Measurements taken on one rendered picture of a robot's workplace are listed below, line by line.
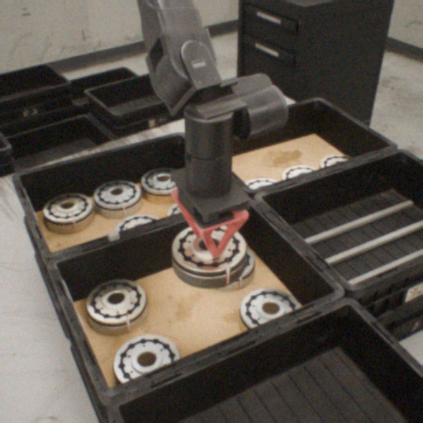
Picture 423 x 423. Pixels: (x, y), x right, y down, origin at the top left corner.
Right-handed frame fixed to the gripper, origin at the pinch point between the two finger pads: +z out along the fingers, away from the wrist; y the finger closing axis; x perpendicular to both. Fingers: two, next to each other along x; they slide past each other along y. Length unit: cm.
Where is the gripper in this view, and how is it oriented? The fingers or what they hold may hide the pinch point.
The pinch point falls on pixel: (208, 240)
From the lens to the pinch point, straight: 71.3
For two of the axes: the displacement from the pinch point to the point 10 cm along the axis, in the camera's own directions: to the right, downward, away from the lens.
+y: -4.7, -5.4, 7.0
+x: -8.8, 2.8, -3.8
